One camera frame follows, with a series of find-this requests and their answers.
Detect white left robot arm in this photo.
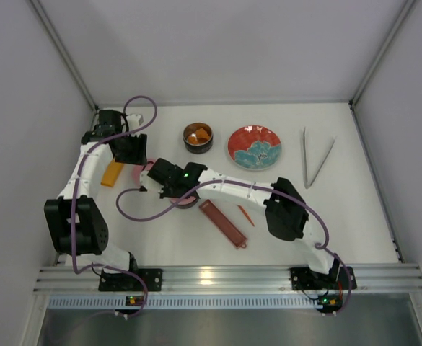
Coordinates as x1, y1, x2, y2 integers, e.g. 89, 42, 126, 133
44, 110, 146, 274

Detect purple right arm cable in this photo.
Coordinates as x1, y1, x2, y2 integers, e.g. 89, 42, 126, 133
116, 179, 352, 316

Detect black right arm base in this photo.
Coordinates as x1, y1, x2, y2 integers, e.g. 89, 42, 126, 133
289, 267, 357, 290

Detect red patterned ceramic plate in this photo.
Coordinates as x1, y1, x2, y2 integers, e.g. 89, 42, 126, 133
227, 125, 283, 171

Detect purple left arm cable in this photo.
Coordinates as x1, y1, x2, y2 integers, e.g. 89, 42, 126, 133
71, 95, 158, 318

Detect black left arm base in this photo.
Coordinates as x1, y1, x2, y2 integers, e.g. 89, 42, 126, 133
98, 268, 163, 292

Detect aluminium front rail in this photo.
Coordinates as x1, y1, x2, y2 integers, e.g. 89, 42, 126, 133
33, 263, 422, 295

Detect orange food pieces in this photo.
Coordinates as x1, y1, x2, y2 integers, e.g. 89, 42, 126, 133
185, 128, 211, 146

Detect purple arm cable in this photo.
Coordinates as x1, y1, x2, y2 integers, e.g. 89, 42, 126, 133
116, 179, 352, 316
71, 95, 158, 318

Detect orange plastic fork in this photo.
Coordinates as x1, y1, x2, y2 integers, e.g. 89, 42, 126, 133
238, 205, 255, 227

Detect black steel lunch bowl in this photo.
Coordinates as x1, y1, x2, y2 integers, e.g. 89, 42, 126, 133
183, 123, 214, 154

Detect metal tongs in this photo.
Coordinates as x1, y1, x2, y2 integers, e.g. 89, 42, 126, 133
300, 127, 337, 190

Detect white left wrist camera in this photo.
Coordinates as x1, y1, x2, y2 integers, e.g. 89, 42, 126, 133
126, 114, 144, 132

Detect pink lid with black handle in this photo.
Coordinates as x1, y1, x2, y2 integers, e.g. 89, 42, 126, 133
131, 159, 156, 187
169, 196, 198, 209

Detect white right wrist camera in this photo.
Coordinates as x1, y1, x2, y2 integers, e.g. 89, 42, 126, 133
139, 171, 150, 191

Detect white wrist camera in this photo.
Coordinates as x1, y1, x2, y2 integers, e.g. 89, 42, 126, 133
139, 171, 150, 191
126, 114, 144, 132

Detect dark red cutlery tray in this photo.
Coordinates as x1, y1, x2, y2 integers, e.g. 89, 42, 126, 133
199, 200, 247, 249

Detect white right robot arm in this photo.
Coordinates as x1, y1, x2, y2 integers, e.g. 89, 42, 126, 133
139, 159, 334, 275

